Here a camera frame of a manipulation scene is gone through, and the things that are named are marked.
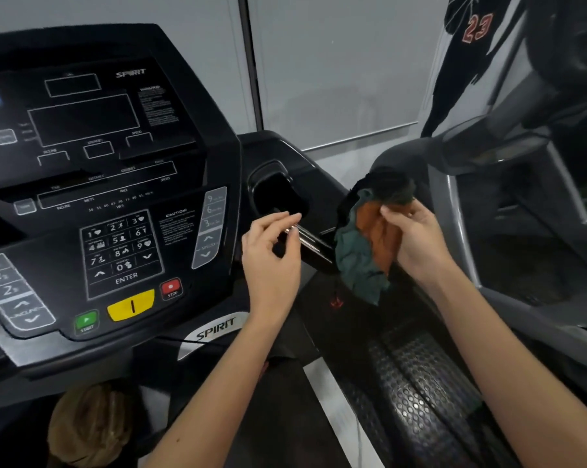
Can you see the person's right hand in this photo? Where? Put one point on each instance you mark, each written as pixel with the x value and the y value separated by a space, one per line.
pixel 422 248

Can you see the person's right forearm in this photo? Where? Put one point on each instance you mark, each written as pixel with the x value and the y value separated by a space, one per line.
pixel 507 365

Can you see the black treadmill console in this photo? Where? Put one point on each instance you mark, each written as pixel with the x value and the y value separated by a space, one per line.
pixel 103 190

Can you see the person's left thumb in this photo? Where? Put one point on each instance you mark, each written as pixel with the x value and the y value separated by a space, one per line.
pixel 288 252

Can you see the yellow safety key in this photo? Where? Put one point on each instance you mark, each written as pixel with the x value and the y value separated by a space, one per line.
pixel 131 305

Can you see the small silver metal clip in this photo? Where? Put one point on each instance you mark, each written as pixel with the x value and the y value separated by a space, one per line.
pixel 292 230

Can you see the person's left hand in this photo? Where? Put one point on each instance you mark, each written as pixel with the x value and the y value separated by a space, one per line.
pixel 269 277

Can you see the person's left forearm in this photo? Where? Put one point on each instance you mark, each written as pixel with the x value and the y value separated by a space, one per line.
pixel 225 385

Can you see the grey treadmill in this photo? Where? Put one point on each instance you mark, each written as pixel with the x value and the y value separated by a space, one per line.
pixel 527 141

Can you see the person's right thumb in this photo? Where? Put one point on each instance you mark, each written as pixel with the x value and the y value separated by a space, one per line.
pixel 395 214

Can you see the green orange black cloth rag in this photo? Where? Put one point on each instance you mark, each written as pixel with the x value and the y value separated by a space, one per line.
pixel 366 248

